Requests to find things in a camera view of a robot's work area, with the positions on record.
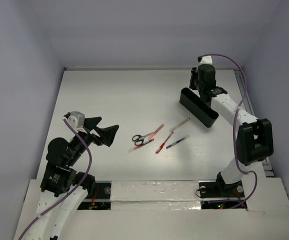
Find red pen upper middle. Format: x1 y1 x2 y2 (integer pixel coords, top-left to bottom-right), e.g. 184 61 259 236
148 123 165 140

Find aluminium rail right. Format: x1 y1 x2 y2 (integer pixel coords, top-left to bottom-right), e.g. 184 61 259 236
234 69 274 178

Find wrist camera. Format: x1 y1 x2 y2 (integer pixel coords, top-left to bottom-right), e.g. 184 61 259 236
66 111 85 130
197 55 213 65

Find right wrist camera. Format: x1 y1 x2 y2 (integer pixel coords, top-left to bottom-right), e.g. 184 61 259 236
197 55 213 65

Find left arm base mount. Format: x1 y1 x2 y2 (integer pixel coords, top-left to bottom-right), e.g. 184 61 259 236
77 181 112 211

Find black handled scissors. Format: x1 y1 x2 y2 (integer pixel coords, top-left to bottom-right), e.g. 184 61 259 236
132 132 153 146

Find red pen lower left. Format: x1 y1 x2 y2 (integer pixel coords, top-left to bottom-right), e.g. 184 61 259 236
128 138 155 153

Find red pen centre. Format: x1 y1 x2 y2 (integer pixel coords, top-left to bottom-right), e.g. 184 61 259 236
155 131 174 154

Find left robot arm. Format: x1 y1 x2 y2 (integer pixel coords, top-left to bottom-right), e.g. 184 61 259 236
19 111 119 240

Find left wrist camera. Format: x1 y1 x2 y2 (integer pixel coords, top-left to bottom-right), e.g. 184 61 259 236
66 111 85 130

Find silver foil covered beam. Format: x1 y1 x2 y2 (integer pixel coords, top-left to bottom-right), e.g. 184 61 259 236
110 180 201 211

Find red pen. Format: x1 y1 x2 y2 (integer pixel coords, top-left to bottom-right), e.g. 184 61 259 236
155 131 174 154
128 138 155 153
148 123 165 140

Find blue pen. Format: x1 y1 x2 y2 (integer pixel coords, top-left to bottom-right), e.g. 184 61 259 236
165 135 190 149

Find black oblong container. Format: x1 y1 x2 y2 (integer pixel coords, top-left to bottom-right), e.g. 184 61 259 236
179 87 219 128

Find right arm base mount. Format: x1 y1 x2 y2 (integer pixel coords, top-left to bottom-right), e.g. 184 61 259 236
196 173 245 199

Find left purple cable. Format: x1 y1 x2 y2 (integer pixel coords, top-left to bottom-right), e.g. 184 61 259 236
16 117 94 240

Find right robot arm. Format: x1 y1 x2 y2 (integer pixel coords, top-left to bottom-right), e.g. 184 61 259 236
188 63 274 196

